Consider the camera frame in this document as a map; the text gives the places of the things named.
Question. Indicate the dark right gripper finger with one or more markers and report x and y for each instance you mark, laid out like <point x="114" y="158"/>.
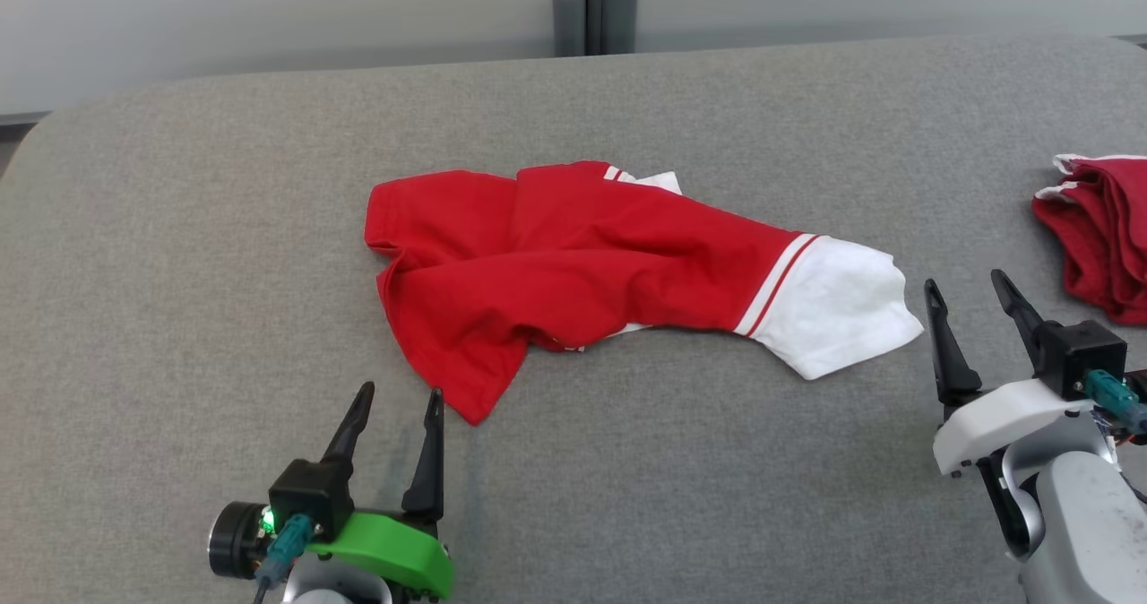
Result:
<point x="952" y="366"/>
<point x="1020" y="313"/>

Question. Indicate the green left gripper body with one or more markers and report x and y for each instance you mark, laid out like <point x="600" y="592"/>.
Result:
<point x="394" y="546"/>

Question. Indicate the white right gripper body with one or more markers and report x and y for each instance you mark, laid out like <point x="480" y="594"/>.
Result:
<point x="995" y="425"/>

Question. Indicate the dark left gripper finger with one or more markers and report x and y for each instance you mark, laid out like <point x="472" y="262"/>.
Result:
<point x="351" y="429"/>
<point x="432" y="470"/>

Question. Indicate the red shorts white trim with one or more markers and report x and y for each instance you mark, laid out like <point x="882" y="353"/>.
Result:
<point x="1107" y="237"/>

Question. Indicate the red and white jersey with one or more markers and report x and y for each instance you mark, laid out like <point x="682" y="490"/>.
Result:
<point x="582" y="263"/>

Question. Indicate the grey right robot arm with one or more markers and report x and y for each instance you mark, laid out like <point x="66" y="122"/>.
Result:
<point x="1089" y="532"/>

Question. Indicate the black round left wrist motor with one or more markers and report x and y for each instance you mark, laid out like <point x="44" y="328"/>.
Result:
<point x="235" y="539"/>

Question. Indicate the grey fabric sofa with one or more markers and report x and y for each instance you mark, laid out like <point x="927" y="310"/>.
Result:
<point x="179" y="272"/>

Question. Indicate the grey cylindrical bumper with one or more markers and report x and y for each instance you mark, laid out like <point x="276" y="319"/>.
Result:
<point x="620" y="12"/>
<point x="568" y="17"/>

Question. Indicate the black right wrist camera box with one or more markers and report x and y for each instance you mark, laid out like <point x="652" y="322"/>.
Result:
<point x="1080" y="358"/>

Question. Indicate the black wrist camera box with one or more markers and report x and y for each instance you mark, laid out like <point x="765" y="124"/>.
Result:
<point x="1080" y="358"/>
<point x="309" y="496"/>

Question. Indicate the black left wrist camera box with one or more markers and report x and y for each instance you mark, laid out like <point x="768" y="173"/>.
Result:
<point x="309" y="496"/>

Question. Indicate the grey door frame post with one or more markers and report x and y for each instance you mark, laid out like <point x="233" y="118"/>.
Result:
<point x="589" y="4"/>

